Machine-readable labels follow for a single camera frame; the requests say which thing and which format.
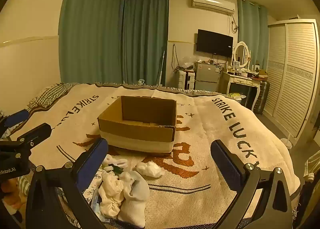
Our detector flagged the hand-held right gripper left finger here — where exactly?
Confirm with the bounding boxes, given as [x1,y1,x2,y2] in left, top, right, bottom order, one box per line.
[25,137,109,229]

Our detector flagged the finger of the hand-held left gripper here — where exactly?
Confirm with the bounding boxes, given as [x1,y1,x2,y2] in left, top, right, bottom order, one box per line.
[10,123,52,155]
[0,109,30,132]

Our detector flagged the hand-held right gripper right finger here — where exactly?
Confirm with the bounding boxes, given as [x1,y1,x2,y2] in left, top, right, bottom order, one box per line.
[210,140,293,229]

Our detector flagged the white and green sock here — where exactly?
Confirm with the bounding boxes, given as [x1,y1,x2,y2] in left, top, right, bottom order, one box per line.
[101,154,129,173]

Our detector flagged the cream cloth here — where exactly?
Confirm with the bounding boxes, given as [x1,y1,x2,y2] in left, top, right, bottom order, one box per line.
[98,173,125,217]

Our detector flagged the brown cardboard box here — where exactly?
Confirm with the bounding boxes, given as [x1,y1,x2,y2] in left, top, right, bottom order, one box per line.
[97,95,177,154]

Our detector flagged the grey white cloth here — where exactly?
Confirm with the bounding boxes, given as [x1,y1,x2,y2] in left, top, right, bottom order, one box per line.
[117,170,150,228]

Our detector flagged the white balled sock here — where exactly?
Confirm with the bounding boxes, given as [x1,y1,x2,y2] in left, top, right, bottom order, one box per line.
[136,161,164,177]

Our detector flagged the orange soft toy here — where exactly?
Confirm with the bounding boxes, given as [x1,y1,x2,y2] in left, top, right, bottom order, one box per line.
[0,178,25,219]

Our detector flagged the blue floral cloth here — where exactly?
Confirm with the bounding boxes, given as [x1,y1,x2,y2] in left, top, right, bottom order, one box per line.
[82,168,112,223]

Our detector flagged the green checkered bedding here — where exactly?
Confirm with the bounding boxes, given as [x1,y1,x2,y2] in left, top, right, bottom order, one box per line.
[26,83,78,113]

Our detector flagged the cream printed blanket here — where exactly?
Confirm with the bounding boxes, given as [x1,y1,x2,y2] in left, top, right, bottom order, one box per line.
[25,83,300,229]

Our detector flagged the small white bin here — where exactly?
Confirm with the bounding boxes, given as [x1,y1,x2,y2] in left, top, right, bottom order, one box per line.
[281,134,293,150]

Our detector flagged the dark suitcase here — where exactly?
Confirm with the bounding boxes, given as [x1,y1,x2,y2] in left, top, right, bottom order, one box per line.
[254,80,271,116]

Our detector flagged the white vanity table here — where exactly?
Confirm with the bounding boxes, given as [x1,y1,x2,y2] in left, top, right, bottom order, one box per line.
[221,70,262,112]

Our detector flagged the hanging clothes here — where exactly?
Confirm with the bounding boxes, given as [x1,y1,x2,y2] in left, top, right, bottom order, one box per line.
[292,150,320,229]

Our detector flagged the silver mini fridge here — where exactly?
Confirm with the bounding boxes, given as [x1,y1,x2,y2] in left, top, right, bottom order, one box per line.
[194,62,222,93]

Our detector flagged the white louvred wardrobe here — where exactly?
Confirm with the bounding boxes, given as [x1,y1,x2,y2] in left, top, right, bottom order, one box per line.
[264,19,320,145]

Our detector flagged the white oval mirror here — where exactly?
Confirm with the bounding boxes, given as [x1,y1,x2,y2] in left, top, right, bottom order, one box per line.
[232,41,251,69]

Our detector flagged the wide green curtain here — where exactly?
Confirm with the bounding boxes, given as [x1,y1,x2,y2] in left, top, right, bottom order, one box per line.
[59,0,125,85]

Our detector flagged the white mop pole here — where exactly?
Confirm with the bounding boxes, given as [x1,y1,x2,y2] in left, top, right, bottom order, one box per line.
[159,49,166,86]

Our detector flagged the narrow green curtain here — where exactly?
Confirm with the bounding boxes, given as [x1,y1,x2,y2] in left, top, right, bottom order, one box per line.
[237,0,269,70]

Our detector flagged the green corner curtain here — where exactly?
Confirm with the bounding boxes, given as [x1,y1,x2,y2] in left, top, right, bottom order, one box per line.
[122,0,170,86]

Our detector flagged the white air conditioner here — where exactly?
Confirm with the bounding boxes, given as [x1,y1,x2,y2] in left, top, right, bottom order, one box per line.
[191,0,236,15]

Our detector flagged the black wall television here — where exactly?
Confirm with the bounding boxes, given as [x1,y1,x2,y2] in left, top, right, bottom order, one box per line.
[196,29,234,57]

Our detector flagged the air conditioner cable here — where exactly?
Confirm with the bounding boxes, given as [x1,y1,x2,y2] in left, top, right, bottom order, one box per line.
[229,14,240,35]

